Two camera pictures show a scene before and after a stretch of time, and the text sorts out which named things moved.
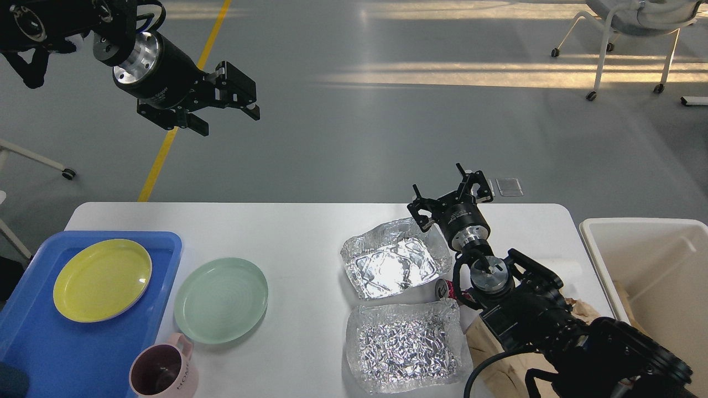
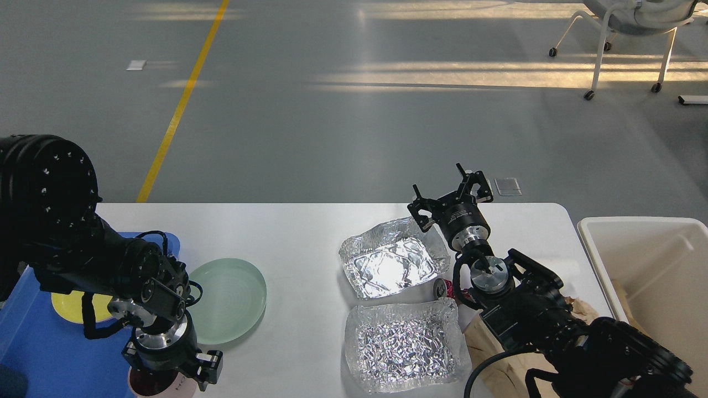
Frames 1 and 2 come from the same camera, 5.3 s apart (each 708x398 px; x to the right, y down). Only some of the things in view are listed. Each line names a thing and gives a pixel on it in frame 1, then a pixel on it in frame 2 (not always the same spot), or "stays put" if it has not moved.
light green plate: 220,299 stays put
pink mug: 165,370 stays put
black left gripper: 159,75 to 174,348
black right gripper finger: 484,194 stays put
